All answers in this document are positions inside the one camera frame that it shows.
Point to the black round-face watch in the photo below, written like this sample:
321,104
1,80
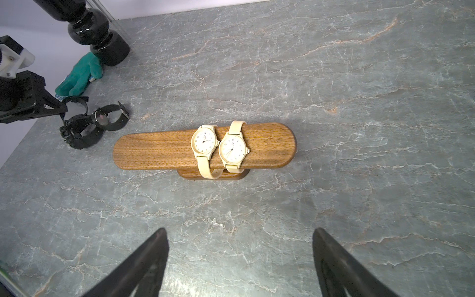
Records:
100,117

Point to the brown wooden watch stand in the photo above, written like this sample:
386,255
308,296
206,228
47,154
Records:
272,146

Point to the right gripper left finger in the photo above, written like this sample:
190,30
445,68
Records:
141,274

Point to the beige band watch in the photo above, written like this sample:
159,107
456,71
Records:
233,149

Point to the green work glove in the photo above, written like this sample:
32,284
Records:
78,79

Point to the black thin band watch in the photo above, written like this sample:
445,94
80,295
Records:
79,104

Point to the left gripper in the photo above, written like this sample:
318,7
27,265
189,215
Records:
25,98

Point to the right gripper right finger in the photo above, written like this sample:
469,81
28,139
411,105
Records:
340,274

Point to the black ribbed plant pot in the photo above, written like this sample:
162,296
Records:
89,26

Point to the black chunky sport watch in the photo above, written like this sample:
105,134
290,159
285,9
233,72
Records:
80,132

